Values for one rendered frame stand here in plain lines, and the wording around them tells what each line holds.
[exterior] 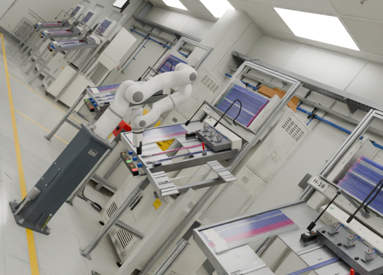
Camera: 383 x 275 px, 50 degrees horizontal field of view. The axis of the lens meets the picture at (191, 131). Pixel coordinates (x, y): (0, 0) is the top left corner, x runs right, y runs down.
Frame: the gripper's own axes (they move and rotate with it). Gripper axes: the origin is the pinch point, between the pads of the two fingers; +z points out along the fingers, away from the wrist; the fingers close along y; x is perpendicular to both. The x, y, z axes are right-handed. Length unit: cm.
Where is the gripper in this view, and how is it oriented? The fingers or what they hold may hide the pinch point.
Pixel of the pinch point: (139, 152)
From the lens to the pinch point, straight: 286.4
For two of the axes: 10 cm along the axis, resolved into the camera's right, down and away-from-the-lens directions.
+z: 0.1, 9.3, 3.7
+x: 9.1, -1.7, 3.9
